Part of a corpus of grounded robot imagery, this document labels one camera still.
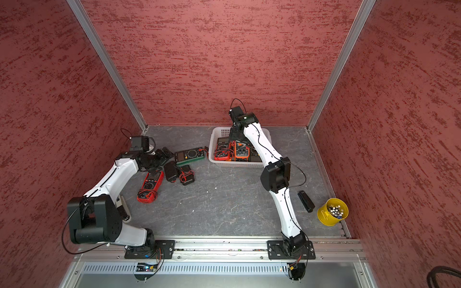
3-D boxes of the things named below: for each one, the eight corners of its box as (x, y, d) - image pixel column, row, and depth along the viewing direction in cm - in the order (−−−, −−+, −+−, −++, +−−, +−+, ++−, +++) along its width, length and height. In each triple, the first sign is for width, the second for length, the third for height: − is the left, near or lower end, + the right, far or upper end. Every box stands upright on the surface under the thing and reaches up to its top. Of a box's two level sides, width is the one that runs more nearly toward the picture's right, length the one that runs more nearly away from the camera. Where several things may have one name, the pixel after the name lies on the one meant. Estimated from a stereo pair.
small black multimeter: (178, 186, 95) (176, 182, 91) (182, 168, 102) (181, 164, 98) (193, 186, 95) (191, 182, 91) (196, 168, 102) (195, 164, 98)
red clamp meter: (141, 204, 89) (135, 199, 84) (150, 177, 99) (146, 171, 93) (157, 204, 89) (152, 199, 84) (164, 177, 99) (161, 171, 94)
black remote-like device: (309, 213, 86) (311, 211, 83) (295, 195, 92) (297, 192, 89) (314, 210, 87) (316, 207, 84) (300, 192, 93) (302, 189, 90)
